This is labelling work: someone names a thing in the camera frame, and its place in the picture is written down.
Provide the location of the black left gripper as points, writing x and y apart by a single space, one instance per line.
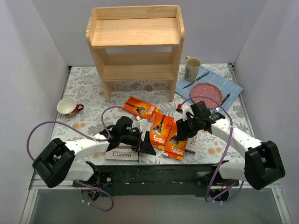
143 141

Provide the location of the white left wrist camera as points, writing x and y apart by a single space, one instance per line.
140 126

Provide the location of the floral table mat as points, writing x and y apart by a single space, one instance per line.
85 86

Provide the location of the orange Gillette razor box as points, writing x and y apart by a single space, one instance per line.
160 130
173 148
142 109

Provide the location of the blue checkered cloth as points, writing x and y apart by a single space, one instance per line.
225 85

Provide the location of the white Harry's razor box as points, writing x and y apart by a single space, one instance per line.
122 155
124 146
193 143

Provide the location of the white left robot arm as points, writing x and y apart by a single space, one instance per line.
58 161

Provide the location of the black handled fork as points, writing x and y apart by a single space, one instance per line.
223 101

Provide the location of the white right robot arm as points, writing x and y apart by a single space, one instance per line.
262 161

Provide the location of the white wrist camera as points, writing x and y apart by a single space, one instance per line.
186 111
140 126

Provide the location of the black handled knife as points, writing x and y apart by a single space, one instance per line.
197 79

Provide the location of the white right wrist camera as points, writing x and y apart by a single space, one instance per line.
186 111

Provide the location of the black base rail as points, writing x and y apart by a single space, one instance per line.
142 180

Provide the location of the cream patterned mug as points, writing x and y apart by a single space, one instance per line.
192 66

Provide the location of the white red floral cup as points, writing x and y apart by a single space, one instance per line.
69 107

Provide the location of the wooden two-tier shelf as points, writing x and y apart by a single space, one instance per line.
136 43

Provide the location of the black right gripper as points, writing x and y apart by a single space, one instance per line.
184 127

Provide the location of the pink dotted plate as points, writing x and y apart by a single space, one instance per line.
206 92

